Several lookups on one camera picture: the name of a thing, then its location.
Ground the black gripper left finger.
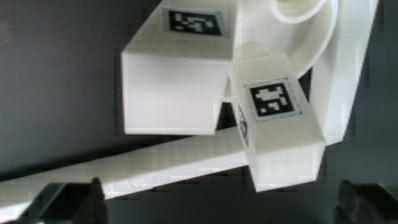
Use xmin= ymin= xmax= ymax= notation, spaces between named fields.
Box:
xmin=20 ymin=178 xmax=109 ymax=224

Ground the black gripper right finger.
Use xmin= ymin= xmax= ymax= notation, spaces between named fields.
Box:
xmin=335 ymin=180 xmax=398 ymax=224

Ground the white stool leg with tags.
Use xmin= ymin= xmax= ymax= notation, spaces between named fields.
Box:
xmin=232 ymin=42 xmax=326 ymax=192

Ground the white L-shaped border frame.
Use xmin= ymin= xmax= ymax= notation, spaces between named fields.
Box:
xmin=0 ymin=127 xmax=248 ymax=222

